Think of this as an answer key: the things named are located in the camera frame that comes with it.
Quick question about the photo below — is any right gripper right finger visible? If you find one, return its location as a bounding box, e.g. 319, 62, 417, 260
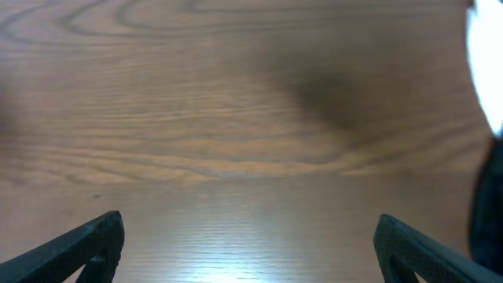
373, 214, 502, 283

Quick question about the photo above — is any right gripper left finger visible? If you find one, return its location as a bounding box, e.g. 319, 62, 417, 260
1, 211, 125, 283

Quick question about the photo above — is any black garment with red tag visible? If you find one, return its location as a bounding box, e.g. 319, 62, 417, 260
468, 138, 502, 274

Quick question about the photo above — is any white garment under pile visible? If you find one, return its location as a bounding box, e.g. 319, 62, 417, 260
465, 0, 502, 138

